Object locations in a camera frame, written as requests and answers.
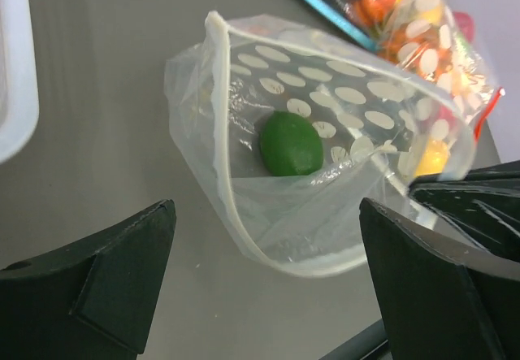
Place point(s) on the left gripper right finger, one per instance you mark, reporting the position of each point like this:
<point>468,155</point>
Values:
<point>439,298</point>

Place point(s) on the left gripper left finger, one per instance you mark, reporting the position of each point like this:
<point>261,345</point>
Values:
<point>92,299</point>

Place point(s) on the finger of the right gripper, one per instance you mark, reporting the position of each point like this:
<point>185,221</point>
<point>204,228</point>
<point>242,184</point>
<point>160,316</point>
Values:
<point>483,207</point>

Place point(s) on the green fake lime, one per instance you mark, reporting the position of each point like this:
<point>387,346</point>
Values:
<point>289,145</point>

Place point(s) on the polka dot zip bag front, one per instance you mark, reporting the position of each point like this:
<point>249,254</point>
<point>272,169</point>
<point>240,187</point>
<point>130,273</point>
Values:
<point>220,93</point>

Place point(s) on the polka dot zip bag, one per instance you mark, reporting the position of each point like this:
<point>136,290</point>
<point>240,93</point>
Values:
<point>220,93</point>
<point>419,39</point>

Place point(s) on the yellow fake lemon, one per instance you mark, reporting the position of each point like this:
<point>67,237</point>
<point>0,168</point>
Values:
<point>434,158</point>

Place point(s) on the orange zip bag with fruit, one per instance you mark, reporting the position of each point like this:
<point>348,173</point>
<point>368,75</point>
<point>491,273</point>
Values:
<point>479,89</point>

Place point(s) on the polka dot zip bag right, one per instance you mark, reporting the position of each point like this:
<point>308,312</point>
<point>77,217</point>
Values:
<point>419,39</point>

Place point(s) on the white perforated plastic basket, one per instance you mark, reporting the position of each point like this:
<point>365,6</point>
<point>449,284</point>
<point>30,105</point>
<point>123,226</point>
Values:
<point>19,91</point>

